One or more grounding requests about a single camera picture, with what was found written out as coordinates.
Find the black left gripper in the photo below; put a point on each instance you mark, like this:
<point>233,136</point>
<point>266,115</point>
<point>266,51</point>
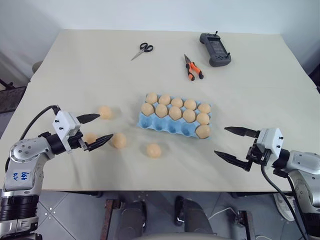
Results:
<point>76,141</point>

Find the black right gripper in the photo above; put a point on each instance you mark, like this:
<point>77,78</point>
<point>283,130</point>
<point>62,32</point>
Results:
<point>257,156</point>

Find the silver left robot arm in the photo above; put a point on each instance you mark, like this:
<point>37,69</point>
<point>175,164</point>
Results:
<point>22,152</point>

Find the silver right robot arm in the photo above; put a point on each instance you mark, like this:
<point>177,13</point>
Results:
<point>302,162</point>

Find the blue egg tray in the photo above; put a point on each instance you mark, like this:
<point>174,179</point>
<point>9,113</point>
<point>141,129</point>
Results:
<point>160,125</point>

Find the beige egg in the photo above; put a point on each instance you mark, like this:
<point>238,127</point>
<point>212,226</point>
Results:
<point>119,140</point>
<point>161,110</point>
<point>147,109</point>
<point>204,108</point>
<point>105,112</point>
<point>202,118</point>
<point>203,131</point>
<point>177,102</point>
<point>151,98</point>
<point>165,99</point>
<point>190,104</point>
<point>189,116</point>
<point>90,137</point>
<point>153,150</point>
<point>175,112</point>

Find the white shoe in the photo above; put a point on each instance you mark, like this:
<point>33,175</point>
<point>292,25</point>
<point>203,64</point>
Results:
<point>283,207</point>

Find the round beige stool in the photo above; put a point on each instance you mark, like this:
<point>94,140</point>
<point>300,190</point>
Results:
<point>36,67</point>

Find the dark floor mat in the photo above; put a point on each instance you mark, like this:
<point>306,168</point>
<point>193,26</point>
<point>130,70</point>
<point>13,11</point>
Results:
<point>10,100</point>

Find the orange black pliers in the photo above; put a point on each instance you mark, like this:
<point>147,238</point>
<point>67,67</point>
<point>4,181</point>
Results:
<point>191,67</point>

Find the dark rounded shape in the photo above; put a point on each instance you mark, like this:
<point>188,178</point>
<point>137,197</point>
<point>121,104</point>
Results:
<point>133,217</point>

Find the dark grey remote controller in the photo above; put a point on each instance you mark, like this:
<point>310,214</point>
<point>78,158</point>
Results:
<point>216,50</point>

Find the black metal stand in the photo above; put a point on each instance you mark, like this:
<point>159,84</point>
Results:
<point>6,85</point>

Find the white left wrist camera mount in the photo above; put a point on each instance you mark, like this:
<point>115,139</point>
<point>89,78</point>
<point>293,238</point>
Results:
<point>65,125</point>

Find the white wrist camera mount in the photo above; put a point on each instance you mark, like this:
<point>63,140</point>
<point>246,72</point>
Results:
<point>65,125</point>
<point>271,138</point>

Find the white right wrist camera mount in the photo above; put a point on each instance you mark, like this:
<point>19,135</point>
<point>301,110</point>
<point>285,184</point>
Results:
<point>271,138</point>

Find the rusty metal frame leg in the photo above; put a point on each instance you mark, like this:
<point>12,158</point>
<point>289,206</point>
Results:
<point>246,225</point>
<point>110,217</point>

